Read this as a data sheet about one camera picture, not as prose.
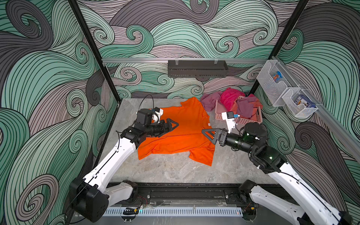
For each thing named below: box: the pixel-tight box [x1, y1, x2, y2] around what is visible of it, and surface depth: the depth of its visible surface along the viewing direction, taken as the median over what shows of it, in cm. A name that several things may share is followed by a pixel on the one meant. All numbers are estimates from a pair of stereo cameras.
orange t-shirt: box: [137, 97, 216, 166], surface depth 94 cm
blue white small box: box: [294, 94, 317, 108], surface depth 67 cm
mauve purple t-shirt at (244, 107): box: [236, 96, 258, 119], surface depth 109 cm
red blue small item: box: [272, 71, 283, 83], surface depth 85 cm
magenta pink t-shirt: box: [220, 87, 246, 112], surface depth 109 cm
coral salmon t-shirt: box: [229, 97, 263, 120], surface depth 108 cm
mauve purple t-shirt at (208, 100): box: [199, 91, 223, 113], surface depth 116 cm
